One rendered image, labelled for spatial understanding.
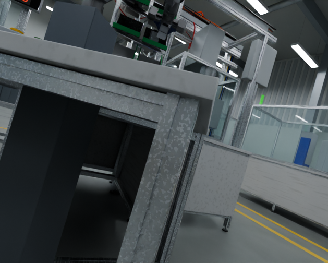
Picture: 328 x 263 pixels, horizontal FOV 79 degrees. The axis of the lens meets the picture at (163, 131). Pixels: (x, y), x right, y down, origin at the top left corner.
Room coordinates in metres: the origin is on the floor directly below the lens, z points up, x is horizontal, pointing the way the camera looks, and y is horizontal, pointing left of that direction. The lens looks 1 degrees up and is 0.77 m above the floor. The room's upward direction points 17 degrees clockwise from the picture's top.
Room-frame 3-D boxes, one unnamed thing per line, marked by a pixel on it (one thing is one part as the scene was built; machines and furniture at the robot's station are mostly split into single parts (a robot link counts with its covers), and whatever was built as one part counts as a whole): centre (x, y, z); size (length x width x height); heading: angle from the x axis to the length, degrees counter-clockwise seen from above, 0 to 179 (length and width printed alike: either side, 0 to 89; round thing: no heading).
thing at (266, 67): (2.10, -0.78, 1.43); 0.30 x 0.09 x 1.13; 113
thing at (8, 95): (2.55, 1.96, 0.73); 0.62 x 0.42 x 0.23; 113
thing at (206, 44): (2.05, -0.19, 1.50); 0.38 x 0.21 x 0.88; 23
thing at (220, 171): (2.16, -0.30, 0.43); 1.11 x 0.68 x 0.86; 113
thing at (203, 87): (0.68, 0.32, 0.84); 0.90 x 0.70 x 0.03; 78
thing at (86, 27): (0.63, 0.33, 0.96); 0.14 x 0.14 x 0.20; 78
